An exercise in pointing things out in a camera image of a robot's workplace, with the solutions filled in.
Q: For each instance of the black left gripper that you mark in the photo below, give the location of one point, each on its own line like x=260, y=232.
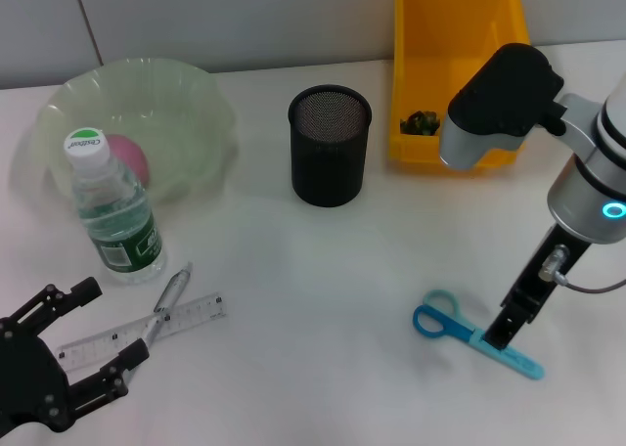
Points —
x=29, y=377

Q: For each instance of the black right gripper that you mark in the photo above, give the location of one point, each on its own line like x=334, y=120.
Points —
x=538, y=280

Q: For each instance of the blue scissors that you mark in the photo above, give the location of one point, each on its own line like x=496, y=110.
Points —
x=440, y=319

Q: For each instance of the clear water bottle green label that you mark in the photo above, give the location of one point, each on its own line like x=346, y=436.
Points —
x=117, y=211

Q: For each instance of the pink peach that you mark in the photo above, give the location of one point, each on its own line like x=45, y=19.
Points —
x=132, y=157

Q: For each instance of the green plastic wrapper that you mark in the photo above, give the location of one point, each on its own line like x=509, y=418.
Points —
x=420, y=123

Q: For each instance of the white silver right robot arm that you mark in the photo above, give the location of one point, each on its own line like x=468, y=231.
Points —
x=596, y=172

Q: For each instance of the silver grey pen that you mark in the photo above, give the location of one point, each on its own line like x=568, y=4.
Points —
x=168, y=294

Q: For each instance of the transparent plastic ruler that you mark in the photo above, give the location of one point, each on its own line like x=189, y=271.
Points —
x=195, y=311

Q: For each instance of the pale green wavy fruit plate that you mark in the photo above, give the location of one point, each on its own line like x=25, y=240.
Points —
x=171, y=108

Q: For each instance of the black mesh pen holder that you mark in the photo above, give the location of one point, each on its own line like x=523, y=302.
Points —
x=327, y=172

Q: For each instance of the yellow plastic bin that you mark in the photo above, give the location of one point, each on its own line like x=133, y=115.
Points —
x=440, y=50

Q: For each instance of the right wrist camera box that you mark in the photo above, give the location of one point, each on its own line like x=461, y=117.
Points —
x=504, y=99

